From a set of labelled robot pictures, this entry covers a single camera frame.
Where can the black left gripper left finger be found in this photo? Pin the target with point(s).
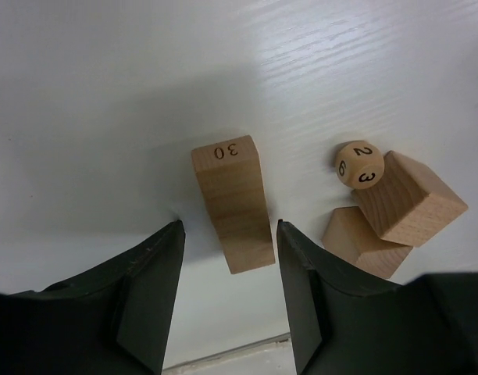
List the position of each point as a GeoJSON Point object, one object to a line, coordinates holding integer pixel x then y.
{"type": "Point", "coordinates": [111, 319]}

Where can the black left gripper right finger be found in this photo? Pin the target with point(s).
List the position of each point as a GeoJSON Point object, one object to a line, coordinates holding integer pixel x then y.
{"type": "Point", "coordinates": [346, 321]}

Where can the wood block numbered 30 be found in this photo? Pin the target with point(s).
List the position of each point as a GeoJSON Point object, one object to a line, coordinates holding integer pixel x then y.
{"type": "Point", "coordinates": [230, 179]}

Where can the short light wood block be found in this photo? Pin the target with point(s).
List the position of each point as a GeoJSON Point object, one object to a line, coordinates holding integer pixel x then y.
{"type": "Point", "coordinates": [349, 236]}
{"type": "Point", "coordinates": [410, 204]}

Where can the small wooden numbered die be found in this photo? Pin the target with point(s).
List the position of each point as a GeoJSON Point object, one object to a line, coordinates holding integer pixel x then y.
{"type": "Point", "coordinates": [359, 165]}

